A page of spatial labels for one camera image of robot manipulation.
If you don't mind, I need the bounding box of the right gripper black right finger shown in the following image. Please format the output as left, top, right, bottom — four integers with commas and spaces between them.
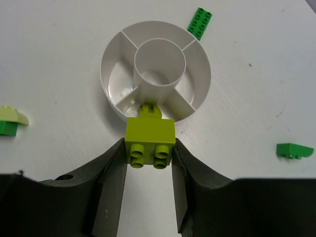
172, 140, 316, 237

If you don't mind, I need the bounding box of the lime green square lego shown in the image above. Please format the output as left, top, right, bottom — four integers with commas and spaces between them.
124, 118, 176, 169

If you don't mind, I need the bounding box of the dark green lego plate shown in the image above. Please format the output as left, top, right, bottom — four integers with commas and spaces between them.
187, 7, 212, 40

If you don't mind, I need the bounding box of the white round divided container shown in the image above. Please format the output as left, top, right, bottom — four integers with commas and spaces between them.
100, 21, 211, 123

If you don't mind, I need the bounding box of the pale green curved lego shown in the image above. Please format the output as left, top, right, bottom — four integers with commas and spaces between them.
0, 106, 29, 125

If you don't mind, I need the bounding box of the dark green sloped lego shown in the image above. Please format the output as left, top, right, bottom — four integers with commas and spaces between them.
276, 143, 314, 159

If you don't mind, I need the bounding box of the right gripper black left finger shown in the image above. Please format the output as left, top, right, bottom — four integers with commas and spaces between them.
0, 139, 127, 237

